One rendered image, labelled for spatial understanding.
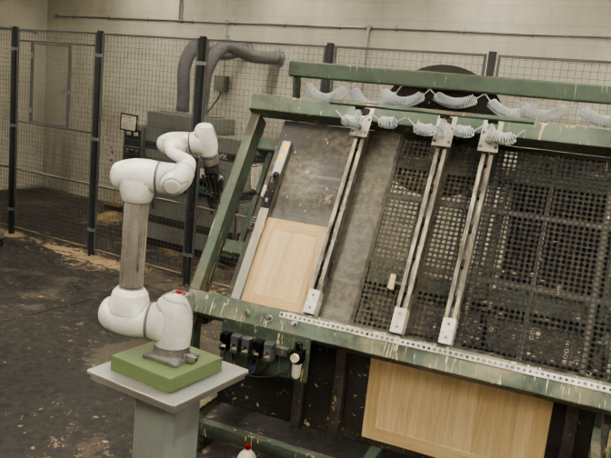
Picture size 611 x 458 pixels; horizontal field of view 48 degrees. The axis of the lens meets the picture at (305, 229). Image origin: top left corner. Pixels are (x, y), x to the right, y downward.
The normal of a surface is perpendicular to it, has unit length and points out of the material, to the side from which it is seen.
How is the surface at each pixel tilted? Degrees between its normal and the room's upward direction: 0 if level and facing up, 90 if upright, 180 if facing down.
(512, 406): 90
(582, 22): 90
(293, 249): 60
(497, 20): 90
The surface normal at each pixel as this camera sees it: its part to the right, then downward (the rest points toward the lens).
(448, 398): -0.39, 0.14
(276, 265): -0.29, -0.37
